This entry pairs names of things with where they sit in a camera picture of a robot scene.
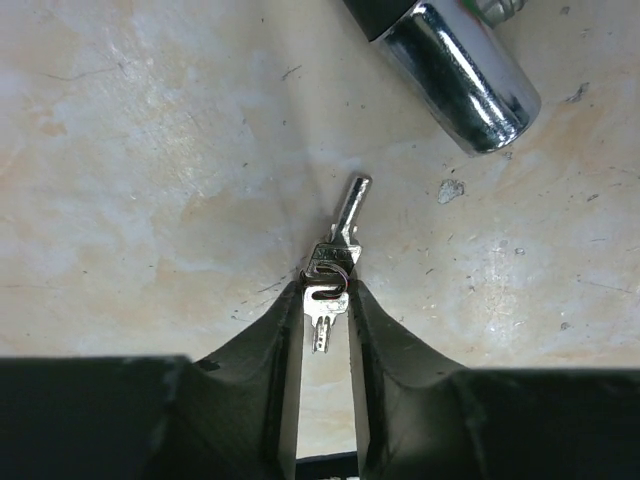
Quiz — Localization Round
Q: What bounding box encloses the small silver key pair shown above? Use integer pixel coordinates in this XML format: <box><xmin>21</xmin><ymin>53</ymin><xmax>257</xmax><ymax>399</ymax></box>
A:
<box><xmin>300</xmin><ymin>175</ymin><xmax>372</xmax><ymax>353</ymax></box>

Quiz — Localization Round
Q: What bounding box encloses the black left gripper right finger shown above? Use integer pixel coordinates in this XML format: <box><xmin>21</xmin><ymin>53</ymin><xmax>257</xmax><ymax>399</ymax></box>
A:
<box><xmin>349</xmin><ymin>281</ymin><xmax>639</xmax><ymax>479</ymax></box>

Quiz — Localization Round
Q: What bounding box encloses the green cable lock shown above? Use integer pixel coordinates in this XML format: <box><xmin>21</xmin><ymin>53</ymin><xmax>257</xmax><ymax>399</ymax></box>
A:
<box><xmin>345</xmin><ymin>0</ymin><xmax>541</xmax><ymax>156</ymax></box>

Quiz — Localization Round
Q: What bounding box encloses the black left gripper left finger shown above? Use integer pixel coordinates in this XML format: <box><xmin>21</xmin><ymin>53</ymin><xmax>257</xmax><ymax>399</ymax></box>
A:
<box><xmin>1</xmin><ymin>282</ymin><xmax>303</xmax><ymax>479</ymax></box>

